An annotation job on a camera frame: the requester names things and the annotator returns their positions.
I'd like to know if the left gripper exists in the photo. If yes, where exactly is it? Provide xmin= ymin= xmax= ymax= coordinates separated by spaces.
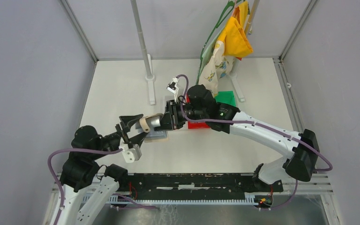
xmin=91 ymin=112 xmax=150 ymax=158

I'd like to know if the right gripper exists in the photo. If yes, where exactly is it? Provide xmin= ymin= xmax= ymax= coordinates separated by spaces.
xmin=154 ymin=100 xmax=207 ymax=131

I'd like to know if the tan leather card holder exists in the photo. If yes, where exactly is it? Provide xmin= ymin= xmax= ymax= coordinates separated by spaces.
xmin=136 ymin=113 xmax=169 ymax=143

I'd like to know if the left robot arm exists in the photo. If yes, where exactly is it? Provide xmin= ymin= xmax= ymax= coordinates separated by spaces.
xmin=48 ymin=114 xmax=160 ymax=225

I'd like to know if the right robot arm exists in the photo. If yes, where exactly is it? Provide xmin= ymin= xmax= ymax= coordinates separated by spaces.
xmin=154 ymin=85 xmax=319 ymax=191

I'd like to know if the red plastic bin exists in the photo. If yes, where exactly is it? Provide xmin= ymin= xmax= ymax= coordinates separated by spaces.
xmin=184 ymin=106 xmax=210 ymax=129

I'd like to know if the white stand pole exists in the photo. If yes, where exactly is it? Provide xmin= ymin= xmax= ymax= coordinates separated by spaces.
xmin=130 ymin=0 xmax=156 ymax=105

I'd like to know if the green plastic bin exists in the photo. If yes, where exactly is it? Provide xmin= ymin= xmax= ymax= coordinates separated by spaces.
xmin=215 ymin=91 xmax=237 ymax=107

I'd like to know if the patterned white cloth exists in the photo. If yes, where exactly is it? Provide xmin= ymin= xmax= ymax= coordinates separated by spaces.
xmin=198 ymin=40 xmax=234 ymax=97

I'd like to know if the right stand pole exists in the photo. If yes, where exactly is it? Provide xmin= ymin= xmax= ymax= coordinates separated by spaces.
xmin=228 ymin=0 xmax=261 ymax=103

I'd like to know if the yellow cloth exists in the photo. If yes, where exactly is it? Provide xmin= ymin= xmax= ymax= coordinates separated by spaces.
xmin=217 ymin=1 xmax=253 ymax=59

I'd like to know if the green clothes hanger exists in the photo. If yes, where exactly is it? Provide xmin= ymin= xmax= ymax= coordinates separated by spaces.
xmin=199 ymin=0 xmax=245 ymax=72

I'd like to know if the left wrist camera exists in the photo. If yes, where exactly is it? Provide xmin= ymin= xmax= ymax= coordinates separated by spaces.
xmin=120 ymin=144 xmax=142 ymax=163

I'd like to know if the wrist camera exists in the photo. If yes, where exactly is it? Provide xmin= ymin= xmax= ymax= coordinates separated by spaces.
xmin=120 ymin=144 xmax=142 ymax=163
xmin=166 ymin=77 xmax=179 ymax=101

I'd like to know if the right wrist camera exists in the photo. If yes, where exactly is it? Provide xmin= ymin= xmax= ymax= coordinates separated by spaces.
xmin=166 ymin=77 xmax=179 ymax=101

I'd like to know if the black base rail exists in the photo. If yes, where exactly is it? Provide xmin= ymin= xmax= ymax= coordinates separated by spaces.
xmin=118 ymin=173 xmax=284 ymax=200

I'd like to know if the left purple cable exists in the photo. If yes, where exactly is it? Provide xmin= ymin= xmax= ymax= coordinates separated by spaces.
xmin=47 ymin=148 xmax=125 ymax=225

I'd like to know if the white cable duct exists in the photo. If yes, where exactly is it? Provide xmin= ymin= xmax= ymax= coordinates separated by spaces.
xmin=83 ymin=194 xmax=257 ymax=206

